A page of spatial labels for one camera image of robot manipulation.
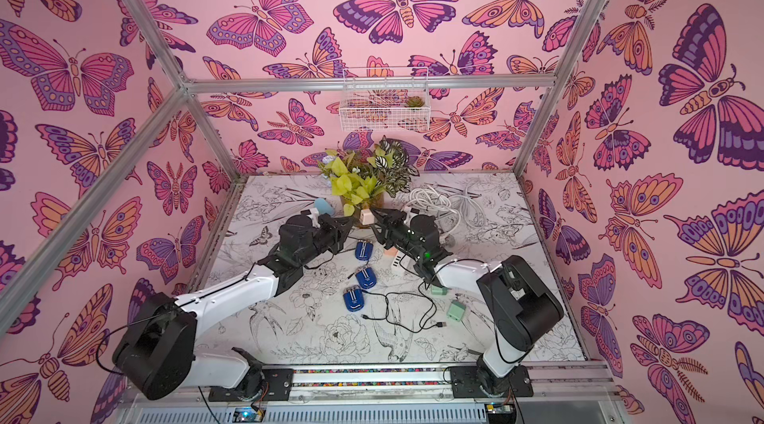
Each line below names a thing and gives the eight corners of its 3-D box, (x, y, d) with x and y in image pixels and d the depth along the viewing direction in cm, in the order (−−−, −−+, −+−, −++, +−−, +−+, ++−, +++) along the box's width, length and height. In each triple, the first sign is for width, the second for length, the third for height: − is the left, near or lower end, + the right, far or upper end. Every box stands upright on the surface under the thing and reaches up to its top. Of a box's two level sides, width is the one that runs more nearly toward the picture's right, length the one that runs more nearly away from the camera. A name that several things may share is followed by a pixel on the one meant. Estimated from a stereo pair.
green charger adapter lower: (445, 315, 87) (446, 313, 85) (451, 300, 89) (452, 298, 88) (460, 323, 85) (461, 320, 84) (465, 308, 88) (467, 305, 86)
